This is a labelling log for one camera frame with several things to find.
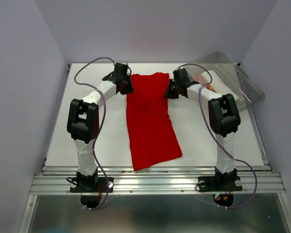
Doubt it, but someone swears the aluminium mounting rail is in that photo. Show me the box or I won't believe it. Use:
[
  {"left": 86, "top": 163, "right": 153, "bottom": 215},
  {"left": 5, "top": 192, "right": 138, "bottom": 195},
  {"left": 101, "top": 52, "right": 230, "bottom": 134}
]
[{"left": 30, "top": 165, "right": 286, "bottom": 195}]

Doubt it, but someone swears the rolled white t-shirt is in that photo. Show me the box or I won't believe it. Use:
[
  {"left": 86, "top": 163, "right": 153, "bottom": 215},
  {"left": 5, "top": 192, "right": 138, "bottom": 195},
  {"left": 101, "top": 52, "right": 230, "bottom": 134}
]
[{"left": 206, "top": 70, "right": 242, "bottom": 104}]

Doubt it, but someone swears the clear plastic bin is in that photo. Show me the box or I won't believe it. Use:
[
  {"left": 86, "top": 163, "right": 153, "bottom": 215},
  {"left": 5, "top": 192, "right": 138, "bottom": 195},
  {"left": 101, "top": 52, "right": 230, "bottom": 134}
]
[{"left": 184, "top": 52, "right": 265, "bottom": 115}]

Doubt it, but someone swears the red t-shirt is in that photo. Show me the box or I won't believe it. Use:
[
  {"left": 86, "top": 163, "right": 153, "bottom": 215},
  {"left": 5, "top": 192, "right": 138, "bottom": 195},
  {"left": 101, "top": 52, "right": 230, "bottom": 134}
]
[{"left": 126, "top": 72, "right": 182, "bottom": 171}]

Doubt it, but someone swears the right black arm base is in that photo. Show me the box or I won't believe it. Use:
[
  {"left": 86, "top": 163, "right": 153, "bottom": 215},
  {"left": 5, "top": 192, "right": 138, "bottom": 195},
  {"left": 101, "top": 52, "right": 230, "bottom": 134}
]
[{"left": 195, "top": 168, "right": 243, "bottom": 192}]

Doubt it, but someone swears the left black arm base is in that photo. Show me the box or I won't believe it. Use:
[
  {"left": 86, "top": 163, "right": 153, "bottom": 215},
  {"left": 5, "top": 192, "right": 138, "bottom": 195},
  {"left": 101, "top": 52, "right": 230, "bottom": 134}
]
[{"left": 66, "top": 172, "right": 114, "bottom": 193}]

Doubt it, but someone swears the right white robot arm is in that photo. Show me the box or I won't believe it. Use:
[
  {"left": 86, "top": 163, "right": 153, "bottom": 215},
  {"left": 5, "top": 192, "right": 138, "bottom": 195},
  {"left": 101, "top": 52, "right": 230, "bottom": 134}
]
[{"left": 164, "top": 68, "right": 241, "bottom": 189}]

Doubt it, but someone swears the rolled pink t-shirt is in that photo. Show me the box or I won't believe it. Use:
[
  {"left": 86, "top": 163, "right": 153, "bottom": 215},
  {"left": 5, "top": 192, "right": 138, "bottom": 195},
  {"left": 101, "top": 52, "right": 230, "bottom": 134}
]
[{"left": 192, "top": 72, "right": 211, "bottom": 85}]

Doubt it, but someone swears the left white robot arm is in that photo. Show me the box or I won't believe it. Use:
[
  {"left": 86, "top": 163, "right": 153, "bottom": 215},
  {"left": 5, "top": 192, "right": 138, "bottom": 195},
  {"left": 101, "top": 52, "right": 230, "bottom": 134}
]
[{"left": 66, "top": 63, "right": 134, "bottom": 191}]

